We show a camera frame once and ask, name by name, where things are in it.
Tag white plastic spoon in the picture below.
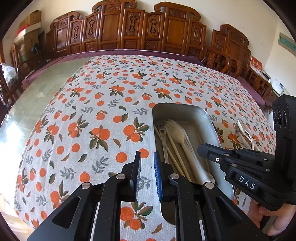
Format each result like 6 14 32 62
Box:
237 118 254 150

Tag wooden chopstick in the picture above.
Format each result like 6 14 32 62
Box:
154 125 184 176
165 127 192 181

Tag white plastic fork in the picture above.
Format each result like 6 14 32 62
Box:
165 120 214 185

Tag metal smiley spoon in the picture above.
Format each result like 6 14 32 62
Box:
157 120 169 164

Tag person's right hand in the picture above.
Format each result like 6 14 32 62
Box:
247 199 295 236

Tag metal fork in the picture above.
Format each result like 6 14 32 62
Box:
233 123 252 150

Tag purple armchair cushion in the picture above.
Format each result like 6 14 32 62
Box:
237 76 265 107

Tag grey metal tray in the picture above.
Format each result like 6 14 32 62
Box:
152 102 235 227

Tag orange print tablecloth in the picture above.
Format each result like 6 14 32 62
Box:
15 55 275 240

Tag red box on cabinet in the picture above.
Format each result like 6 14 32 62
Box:
250 56 262 73

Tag carved wooden armchair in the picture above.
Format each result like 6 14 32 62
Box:
211 24 272 100

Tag wooden dining chair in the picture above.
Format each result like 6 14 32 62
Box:
1 67 24 124

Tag white plastic bag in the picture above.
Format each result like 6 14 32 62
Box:
1 63 18 88

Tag carved wooden sofa bench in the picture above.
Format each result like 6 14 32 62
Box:
45 0 230 75

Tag stacked cardboard boxes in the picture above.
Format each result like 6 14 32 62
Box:
11 10 42 63

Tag wall electrical panel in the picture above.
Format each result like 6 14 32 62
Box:
278 32 296 56

